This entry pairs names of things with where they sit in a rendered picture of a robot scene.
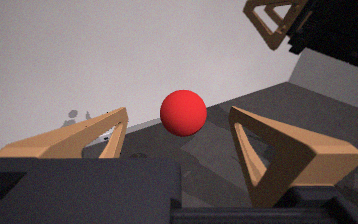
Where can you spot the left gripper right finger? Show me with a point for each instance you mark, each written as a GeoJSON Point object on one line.
{"type": "Point", "coordinates": [303, 157]}

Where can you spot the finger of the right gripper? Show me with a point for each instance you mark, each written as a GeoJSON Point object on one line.
{"type": "Point", "coordinates": [269, 9]}
{"type": "Point", "coordinates": [273, 39]}

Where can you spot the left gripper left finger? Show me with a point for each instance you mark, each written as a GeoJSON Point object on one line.
{"type": "Point", "coordinates": [68, 142]}

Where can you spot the red sphere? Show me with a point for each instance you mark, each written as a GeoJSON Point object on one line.
{"type": "Point", "coordinates": [183, 113]}

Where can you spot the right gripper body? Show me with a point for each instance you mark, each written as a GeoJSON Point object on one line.
{"type": "Point", "coordinates": [322, 41]}

